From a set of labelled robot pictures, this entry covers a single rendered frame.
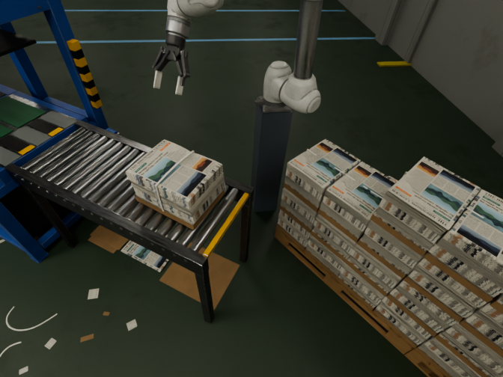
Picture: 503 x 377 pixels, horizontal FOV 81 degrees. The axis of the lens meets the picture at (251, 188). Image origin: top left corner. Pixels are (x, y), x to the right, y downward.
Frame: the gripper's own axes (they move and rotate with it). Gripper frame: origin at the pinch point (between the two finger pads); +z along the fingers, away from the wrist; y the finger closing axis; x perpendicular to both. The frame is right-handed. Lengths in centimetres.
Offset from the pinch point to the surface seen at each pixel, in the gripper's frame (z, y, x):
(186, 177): 37.5, -6.9, -13.5
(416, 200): 19, -99, -62
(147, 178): 41.8, 6.5, -2.8
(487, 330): 65, -144, -73
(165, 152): 31.3, 12.9, -16.8
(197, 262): 71, -28, -10
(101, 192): 63, 42, -4
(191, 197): 43.0, -17.4, -8.5
